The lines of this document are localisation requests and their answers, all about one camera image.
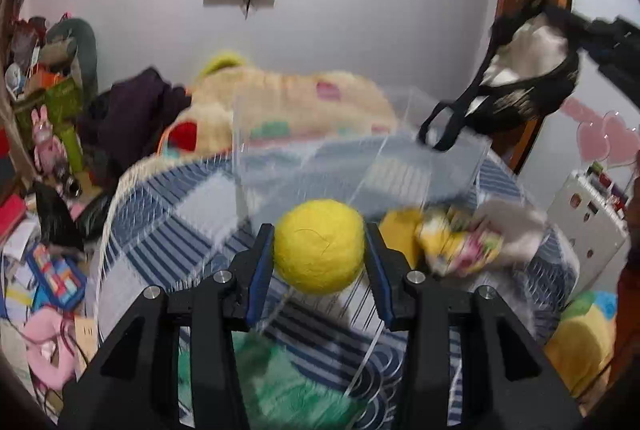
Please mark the black plastic bag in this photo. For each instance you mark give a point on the black plastic bag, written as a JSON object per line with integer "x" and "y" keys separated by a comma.
{"x": 57, "y": 225}

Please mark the pink rabbit toy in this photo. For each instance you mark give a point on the pink rabbit toy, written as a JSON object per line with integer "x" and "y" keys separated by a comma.
{"x": 49, "y": 150}

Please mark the clear plastic storage box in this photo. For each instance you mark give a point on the clear plastic storage box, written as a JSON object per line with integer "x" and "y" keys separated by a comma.
{"x": 372, "y": 173}

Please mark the colourful blue puzzle box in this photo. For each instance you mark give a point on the colourful blue puzzle box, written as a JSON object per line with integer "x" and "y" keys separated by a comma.
{"x": 59, "y": 278}

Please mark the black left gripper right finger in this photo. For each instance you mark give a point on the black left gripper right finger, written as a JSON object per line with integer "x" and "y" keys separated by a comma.
{"x": 507, "y": 381}

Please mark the green bottle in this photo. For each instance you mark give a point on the green bottle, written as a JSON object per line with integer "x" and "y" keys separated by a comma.
{"x": 70, "y": 140}

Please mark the yellow plush toy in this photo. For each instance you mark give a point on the yellow plush toy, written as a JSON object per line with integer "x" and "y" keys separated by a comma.
{"x": 583, "y": 344}

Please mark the black white fabric bag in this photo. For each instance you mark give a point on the black white fabric bag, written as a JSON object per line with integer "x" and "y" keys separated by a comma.
{"x": 530, "y": 68}

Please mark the blue white patterned tablecloth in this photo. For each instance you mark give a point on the blue white patterned tablecloth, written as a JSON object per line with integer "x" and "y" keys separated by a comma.
{"x": 184, "y": 224}

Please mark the yellow felt ball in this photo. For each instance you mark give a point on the yellow felt ball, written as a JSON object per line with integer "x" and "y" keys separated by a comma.
{"x": 318, "y": 246}

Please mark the floral fabric scrunchie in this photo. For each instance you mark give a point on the floral fabric scrunchie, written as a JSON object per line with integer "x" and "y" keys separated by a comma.
{"x": 454, "y": 244}

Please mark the yellow sponge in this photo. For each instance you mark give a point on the yellow sponge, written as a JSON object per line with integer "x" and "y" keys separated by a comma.
{"x": 398, "y": 230}

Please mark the green cardboard box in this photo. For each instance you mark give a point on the green cardboard box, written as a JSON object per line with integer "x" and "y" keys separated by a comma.
{"x": 64, "y": 103}

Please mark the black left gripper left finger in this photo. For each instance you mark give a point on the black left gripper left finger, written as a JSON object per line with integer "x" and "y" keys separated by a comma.
{"x": 132, "y": 381}

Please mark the pink plush item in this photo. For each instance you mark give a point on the pink plush item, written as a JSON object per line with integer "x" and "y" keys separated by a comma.
{"x": 50, "y": 352}

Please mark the white sticker covered case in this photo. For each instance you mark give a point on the white sticker covered case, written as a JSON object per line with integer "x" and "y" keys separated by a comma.
{"x": 596, "y": 232}

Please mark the green knitted cloth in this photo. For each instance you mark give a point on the green knitted cloth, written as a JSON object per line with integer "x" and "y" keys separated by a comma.
{"x": 277, "y": 395}

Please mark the dark purple clothing pile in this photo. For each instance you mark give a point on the dark purple clothing pile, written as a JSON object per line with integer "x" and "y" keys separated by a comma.
{"x": 124, "y": 124}

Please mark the beige plush blanket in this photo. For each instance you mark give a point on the beige plush blanket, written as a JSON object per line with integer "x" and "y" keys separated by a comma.
{"x": 269, "y": 105}

